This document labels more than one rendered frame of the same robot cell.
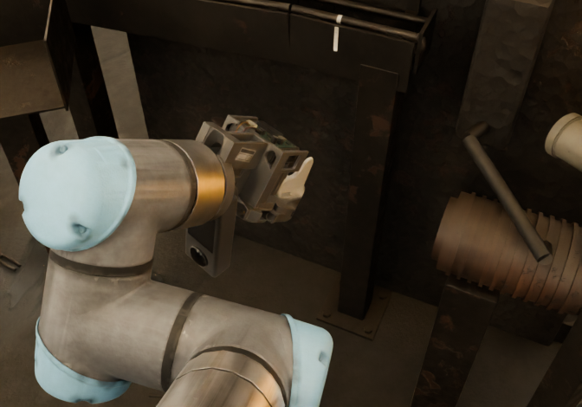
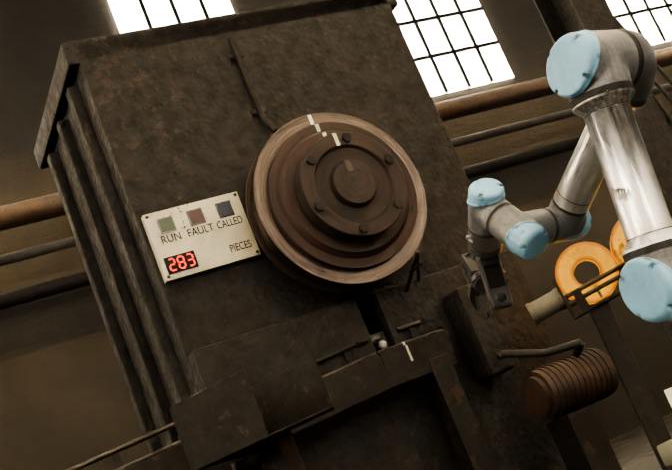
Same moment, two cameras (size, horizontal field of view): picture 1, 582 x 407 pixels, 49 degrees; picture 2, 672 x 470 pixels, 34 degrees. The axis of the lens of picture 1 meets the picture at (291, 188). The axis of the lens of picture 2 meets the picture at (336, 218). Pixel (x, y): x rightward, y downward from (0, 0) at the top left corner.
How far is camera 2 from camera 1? 2.37 m
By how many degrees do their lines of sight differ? 75
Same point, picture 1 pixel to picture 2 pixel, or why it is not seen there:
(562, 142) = (536, 306)
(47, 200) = (486, 187)
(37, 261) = not seen: outside the picture
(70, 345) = (526, 217)
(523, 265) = (579, 364)
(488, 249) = (562, 369)
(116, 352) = (537, 214)
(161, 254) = not seen: outside the picture
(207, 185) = not seen: hidden behind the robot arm
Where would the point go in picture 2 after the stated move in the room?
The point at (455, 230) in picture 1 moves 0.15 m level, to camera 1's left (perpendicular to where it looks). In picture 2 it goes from (543, 372) to (511, 384)
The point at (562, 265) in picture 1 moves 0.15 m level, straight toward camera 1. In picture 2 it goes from (589, 355) to (615, 342)
